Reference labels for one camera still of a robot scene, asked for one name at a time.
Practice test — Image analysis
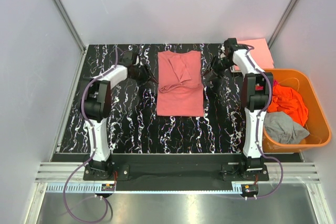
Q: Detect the salmon red t shirt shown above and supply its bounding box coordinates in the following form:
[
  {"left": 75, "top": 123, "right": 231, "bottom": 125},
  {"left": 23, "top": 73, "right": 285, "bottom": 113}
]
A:
[{"left": 156, "top": 50, "right": 204, "bottom": 117}]

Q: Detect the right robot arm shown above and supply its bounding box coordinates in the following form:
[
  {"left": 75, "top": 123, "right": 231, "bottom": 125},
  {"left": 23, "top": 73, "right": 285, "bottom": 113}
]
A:
[{"left": 202, "top": 38, "right": 273, "bottom": 181}]

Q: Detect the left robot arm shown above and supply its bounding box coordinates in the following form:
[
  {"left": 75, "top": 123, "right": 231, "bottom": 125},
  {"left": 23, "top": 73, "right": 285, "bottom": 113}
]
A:
[{"left": 80, "top": 51, "right": 157, "bottom": 180}]

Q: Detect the folded light pink t shirt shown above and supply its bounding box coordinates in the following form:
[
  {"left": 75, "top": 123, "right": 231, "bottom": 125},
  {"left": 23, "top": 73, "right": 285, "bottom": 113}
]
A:
[{"left": 237, "top": 38, "right": 274, "bottom": 70}]

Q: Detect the magenta t shirt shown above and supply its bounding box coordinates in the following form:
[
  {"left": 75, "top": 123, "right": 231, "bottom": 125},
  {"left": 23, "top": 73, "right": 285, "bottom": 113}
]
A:
[{"left": 255, "top": 80, "right": 278, "bottom": 91}]

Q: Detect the orange t shirt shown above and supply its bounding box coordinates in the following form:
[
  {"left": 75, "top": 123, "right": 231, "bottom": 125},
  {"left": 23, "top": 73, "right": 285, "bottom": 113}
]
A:
[{"left": 267, "top": 82, "right": 309, "bottom": 126}]

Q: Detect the grey t shirt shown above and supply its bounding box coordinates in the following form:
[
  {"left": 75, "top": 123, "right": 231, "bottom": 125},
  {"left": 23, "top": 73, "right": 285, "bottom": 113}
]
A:
[{"left": 264, "top": 112, "right": 310, "bottom": 144}]

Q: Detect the orange plastic basket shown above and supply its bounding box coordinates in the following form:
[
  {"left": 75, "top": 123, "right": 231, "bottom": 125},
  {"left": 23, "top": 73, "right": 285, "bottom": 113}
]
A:
[{"left": 263, "top": 69, "right": 331, "bottom": 153}]

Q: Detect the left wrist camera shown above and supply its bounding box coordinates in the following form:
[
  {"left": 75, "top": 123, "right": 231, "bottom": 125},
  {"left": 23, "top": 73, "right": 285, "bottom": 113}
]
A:
[{"left": 132, "top": 55, "right": 140, "bottom": 66}]

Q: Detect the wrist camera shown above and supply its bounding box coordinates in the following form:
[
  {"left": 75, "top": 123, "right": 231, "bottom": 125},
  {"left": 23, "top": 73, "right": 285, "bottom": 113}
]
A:
[
  {"left": 132, "top": 55, "right": 140, "bottom": 66},
  {"left": 219, "top": 46, "right": 226, "bottom": 58}
]

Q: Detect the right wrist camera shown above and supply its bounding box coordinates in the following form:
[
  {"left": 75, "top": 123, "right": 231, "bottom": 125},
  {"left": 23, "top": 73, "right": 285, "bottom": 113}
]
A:
[{"left": 219, "top": 46, "right": 226, "bottom": 58}]

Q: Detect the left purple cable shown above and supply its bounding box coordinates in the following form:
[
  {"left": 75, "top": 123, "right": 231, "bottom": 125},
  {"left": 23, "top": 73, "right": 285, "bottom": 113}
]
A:
[{"left": 64, "top": 46, "right": 125, "bottom": 222}]

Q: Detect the purple cable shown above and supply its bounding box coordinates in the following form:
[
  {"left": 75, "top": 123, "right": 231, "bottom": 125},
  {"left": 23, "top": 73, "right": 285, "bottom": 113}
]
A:
[
  {"left": 64, "top": 46, "right": 125, "bottom": 222},
  {"left": 244, "top": 45, "right": 284, "bottom": 200}
]

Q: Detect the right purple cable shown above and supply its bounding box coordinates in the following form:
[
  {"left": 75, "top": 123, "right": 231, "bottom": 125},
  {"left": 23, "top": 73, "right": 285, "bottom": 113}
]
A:
[{"left": 244, "top": 45, "right": 284, "bottom": 200}]

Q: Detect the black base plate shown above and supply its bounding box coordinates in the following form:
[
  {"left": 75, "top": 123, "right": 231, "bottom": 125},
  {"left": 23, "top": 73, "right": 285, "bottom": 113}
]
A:
[{"left": 83, "top": 154, "right": 269, "bottom": 182}]

